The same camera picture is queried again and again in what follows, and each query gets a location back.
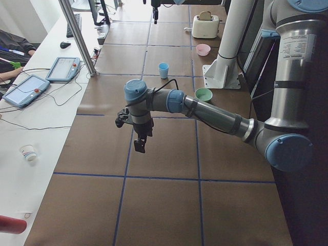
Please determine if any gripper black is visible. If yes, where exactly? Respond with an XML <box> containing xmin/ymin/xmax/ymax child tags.
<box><xmin>151</xmin><ymin>0</ymin><xmax>160</xmax><ymax>24</ymax></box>
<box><xmin>132</xmin><ymin>117</ymin><xmax>154</xmax><ymax>153</ymax></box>

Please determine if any light blue cup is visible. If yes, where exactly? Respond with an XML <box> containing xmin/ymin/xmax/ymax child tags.
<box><xmin>158</xmin><ymin>63</ymin><xmax>169</xmax><ymax>79</ymax></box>

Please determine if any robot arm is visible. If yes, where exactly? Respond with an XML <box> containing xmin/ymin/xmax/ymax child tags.
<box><xmin>151</xmin><ymin>0</ymin><xmax>185</xmax><ymax>24</ymax></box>
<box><xmin>115</xmin><ymin>1</ymin><xmax>327</xmax><ymax>172</ymax></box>

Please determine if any slice of toast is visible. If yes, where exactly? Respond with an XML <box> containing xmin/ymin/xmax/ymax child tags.
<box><xmin>199</xmin><ymin>11</ymin><xmax>211</xmax><ymax>21</ymax></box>

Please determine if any cream toaster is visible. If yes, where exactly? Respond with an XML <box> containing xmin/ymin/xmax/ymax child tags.
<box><xmin>192</xmin><ymin>15</ymin><xmax>220</xmax><ymax>38</ymax></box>

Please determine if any pink bowl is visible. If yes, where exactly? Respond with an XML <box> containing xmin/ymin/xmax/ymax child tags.
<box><xmin>196</xmin><ymin>44</ymin><xmax>211</xmax><ymax>56</ymax></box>

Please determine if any black monitor stand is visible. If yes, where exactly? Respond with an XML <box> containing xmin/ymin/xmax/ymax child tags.
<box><xmin>88</xmin><ymin>0</ymin><xmax>110</xmax><ymax>26</ymax></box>

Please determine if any brown paper table cover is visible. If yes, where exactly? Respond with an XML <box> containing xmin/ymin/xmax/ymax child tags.
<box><xmin>26</xmin><ymin>1</ymin><xmax>292</xmax><ymax>245</ymax></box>

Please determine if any black keyboard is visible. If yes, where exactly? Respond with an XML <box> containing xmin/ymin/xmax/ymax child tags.
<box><xmin>66</xmin><ymin>13</ymin><xmax>83</xmax><ymax>38</ymax></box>

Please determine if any green bowl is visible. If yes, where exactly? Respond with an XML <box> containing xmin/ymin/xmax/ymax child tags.
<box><xmin>195</xmin><ymin>88</ymin><xmax>213</xmax><ymax>103</ymax></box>

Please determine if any black computer mouse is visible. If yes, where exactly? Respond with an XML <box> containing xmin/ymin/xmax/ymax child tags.
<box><xmin>59</xmin><ymin>42</ymin><xmax>71</xmax><ymax>49</ymax></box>

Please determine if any teach pendant far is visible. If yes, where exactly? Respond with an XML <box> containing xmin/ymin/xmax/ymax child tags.
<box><xmin>46</xmin><ymin>57</ymin><xmax>80</xmax><ymax>84</ymax></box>

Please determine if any teach pendant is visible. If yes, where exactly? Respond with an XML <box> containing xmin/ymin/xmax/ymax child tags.
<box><xmin>46</xmin><ymin>57</ymin><xmax>80</xmax><ymax>84</ymax></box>
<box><xmin>3</xmin><ymin>75</ymin><xmax>50</xmax><ymax>108</ymax></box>

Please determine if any paper cup on side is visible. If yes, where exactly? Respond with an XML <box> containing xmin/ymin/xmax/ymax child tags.
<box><xmin>19</xmin><ymin>145</ymin><xmax>37</xmax><ymax>161</ymax></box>

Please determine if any teach pendant near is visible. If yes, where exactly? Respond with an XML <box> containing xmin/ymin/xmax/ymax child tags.
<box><xmin>3</xmin><ymin>75</ymin><xmax>50</xmax><ymax>108</ymax></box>

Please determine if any red cylinder object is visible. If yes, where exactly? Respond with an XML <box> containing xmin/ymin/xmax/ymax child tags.
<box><xmin>0</xmin><ymin>215</ymin><xmax>27</xmax><ymax>234</ymax></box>

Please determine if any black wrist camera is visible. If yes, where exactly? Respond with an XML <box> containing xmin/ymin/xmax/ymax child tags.
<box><xmin>115</xmin><ymin>107</ymin><xmax>132</xmax><ymax>128</ymax></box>

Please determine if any white mount column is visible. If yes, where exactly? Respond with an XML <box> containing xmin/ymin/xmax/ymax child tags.
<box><xmin>217</xmin><ymin>0</ymin><xmax>255</xmax><ymax>60</ymax></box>

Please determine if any aluminium frame post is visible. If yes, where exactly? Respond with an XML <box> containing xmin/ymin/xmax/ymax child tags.
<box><xmin>59</xmin><ymin>0</ymin><xmax>96</xmax><ymax>77</ymax></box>

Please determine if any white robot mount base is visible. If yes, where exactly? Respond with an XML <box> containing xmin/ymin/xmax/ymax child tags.
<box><xmin>202</xmin><ymin>56</ymin><xmax>241</xmax><ymax>89</ymax></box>

